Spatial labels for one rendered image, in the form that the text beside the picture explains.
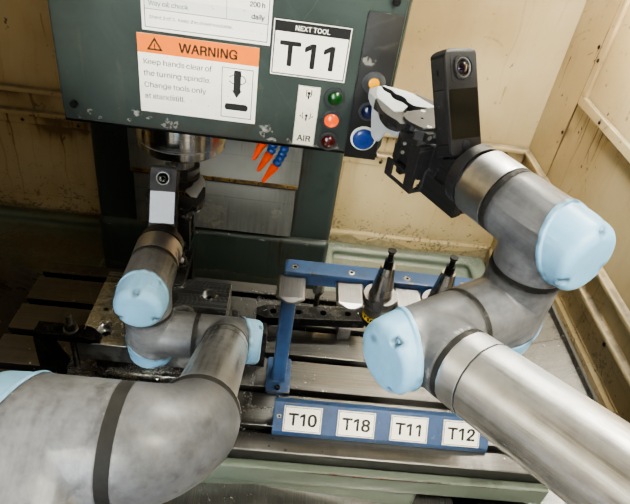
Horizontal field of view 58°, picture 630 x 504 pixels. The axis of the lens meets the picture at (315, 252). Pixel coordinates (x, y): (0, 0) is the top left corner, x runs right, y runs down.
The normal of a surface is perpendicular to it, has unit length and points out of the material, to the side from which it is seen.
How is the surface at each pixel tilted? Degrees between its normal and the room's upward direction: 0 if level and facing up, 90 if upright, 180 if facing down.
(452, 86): 60
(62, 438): 34
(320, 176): 90
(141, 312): 90
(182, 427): 39
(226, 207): 90
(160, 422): 26
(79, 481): 66
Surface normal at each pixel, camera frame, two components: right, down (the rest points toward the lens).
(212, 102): -0.01, 0.61
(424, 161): 0.49, 0.58
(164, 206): 0.07, 0.18
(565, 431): -0.51, -0.56
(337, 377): 0.13, -0.79
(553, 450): -0.74, -0.19
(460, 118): 0.46, 0.12
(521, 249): -0.80, 0.36
